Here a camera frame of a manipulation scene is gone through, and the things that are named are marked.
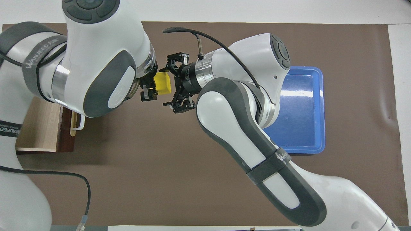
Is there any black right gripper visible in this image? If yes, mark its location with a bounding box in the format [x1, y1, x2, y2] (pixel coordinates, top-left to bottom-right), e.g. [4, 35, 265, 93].
[159, 52, 198, 115]

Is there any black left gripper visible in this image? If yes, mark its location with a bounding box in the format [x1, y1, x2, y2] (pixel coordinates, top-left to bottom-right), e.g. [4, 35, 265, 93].
[136, 59, 158, 102]

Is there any yellow cube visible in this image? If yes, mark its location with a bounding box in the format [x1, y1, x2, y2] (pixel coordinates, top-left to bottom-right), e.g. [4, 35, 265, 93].
[153, 71, 172, 95]

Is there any wooden drawer with white handle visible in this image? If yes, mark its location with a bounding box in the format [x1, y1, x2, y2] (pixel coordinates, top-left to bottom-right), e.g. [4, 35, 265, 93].
[15, 96, 86, 153]

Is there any brown table mat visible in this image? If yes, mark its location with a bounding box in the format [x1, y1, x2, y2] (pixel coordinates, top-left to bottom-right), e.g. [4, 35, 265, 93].
[0, 21, 410, 227]

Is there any blue plastic tray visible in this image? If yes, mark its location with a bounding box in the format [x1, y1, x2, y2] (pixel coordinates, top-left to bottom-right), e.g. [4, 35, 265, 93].
[262, 66, 326, 155]

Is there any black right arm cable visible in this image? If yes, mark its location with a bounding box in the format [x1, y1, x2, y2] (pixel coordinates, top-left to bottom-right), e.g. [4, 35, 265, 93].
[162, 27, 262, 90]

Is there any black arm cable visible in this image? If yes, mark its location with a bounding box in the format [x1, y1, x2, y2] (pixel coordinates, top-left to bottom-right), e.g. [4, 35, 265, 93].
[0, 165, 91, 231]
[162, 27, 262, 90]

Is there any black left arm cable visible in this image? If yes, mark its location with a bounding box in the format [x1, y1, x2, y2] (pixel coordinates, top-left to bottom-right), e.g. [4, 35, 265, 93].
[0, 165, 91, 231]

